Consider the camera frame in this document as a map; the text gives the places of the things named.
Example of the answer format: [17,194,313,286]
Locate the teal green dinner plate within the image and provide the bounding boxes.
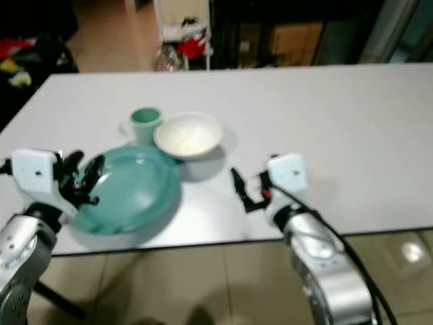
[71,145,184,236]

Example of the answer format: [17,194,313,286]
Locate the white ceramic bowl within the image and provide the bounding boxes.
[152,111,225,162]

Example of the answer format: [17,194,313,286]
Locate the black table leg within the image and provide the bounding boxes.
[32,280,90,320]

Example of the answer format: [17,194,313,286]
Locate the colourful clothes pile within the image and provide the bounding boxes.
[0,35,72,92]

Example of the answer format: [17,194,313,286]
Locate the red cloth item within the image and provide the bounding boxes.
[176,35,208,60]

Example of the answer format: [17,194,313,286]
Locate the black cabinet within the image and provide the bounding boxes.
[210,0,396,70]

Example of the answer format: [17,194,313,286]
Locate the brown cardboard box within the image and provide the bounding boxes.
[267,21,325,66]

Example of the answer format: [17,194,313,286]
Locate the white shelf rack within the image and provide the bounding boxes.
[153,0,212,71]

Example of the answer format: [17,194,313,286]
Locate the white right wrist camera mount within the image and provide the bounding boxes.
[265,152,309,208]

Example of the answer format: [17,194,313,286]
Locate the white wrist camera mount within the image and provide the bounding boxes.
[265,152,309,208]
[9,148,69,212]

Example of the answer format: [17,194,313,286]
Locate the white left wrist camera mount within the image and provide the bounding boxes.
[9,148,69,212]

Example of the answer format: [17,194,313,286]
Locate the green mug with handle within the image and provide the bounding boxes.
[120,106,164,147]

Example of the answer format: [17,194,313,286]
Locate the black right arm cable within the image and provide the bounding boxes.
[279,184,401,325]

